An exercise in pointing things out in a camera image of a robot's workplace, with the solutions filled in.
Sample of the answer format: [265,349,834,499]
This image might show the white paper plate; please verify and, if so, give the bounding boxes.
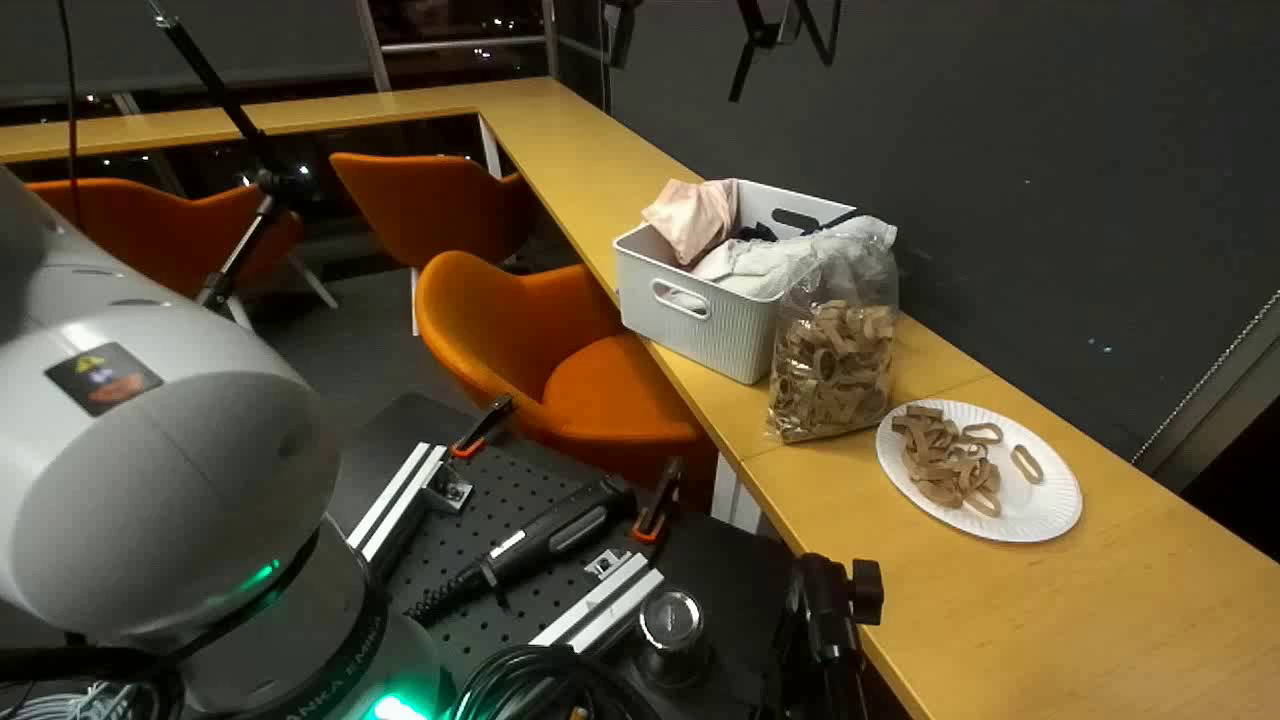
[871,394,1088,548]

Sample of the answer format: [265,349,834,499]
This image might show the single tan rubber band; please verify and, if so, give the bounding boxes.
[1010,440,1050,486]

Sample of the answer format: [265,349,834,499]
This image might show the aluminium rail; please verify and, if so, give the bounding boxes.
[343,440,482,562]
[529,548,669,660]

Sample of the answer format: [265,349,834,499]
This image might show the pile of tan rubber bands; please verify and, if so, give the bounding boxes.
[887,398,1010,520]

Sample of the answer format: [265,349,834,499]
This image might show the black tripod with silver legs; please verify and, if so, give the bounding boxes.
[144,0,343,327]

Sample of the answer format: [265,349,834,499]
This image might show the black cable bundle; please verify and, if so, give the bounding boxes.
[447,643,632,720]

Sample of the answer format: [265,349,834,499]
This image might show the white plastic storage bin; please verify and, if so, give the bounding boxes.
[609,174,863,388]

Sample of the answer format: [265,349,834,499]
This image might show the white table leg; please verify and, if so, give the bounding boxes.
[710,453,772,531]

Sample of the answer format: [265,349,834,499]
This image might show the black clamp with orange grip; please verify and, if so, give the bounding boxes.
[447,394,520,462]
[626,456,688,553]

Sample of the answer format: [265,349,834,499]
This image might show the orange chair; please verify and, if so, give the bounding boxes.
[330,147,543,270]
[23,174,314,305]
[413,249,718,503]

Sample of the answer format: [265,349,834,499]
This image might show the white cloth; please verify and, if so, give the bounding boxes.
[692,230,819,305]

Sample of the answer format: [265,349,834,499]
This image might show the round metal knob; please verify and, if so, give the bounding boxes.
[636,588,714,660]

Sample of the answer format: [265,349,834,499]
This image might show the black handheld tool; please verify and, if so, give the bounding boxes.
[403,484,632,622]

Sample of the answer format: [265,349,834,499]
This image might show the black perforated mounting board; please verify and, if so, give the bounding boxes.
[324,388,805,720]

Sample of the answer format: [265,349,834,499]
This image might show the clear bag of snacks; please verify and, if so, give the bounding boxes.
[765,215,909,448]

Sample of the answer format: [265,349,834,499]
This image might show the black camera on stand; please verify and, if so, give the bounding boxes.
[769,553,887,720]

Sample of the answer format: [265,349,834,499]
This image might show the pink shirt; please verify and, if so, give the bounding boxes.
[642,174,744,270]

